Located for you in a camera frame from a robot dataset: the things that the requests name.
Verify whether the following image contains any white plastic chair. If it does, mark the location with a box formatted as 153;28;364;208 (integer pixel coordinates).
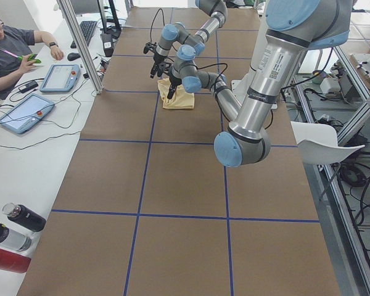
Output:
291;121;365;165

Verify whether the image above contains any black computer mouse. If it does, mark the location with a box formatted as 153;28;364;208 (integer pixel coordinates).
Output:
67;52;80;61

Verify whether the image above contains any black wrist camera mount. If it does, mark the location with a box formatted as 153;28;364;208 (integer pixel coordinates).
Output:
143;42;157;54
159;61;172;75

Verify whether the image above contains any seated person grey shirt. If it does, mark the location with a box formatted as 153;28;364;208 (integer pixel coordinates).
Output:
0;19;64;100

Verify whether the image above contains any aluminium frame post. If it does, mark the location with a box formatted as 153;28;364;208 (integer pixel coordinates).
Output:
57;0;103;94

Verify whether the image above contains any green phone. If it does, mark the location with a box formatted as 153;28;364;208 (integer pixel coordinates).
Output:
17;54;41;64

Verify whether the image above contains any red water bottle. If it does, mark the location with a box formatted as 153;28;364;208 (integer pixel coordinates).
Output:
0;249;31;273

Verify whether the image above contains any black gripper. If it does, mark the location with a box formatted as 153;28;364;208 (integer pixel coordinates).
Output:
167;72;182;99
150;51;167;78

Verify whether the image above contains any light blue teach pendant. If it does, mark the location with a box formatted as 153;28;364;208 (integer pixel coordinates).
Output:
39;64;80;93
0;94;55;134

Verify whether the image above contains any beige long-sleeve printed shirt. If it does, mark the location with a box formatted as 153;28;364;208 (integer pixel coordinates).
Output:
157;78;195;110

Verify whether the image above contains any black keyboard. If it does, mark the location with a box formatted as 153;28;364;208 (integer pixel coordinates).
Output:
80;20;97;46

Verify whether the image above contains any black steel-capped water bottle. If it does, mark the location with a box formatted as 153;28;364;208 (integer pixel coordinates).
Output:
2;203;46;232

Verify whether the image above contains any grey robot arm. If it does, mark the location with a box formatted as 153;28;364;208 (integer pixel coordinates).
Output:
144;1;228;78
160;1;353;167

